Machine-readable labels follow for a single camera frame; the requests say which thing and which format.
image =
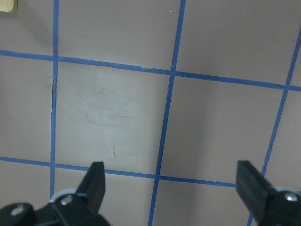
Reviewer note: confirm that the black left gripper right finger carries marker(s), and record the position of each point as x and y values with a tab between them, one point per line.
264	201

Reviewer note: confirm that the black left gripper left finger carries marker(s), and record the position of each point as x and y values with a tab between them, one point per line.
86	199

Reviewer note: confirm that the wooden cup rack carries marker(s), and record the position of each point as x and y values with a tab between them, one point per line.
8	6

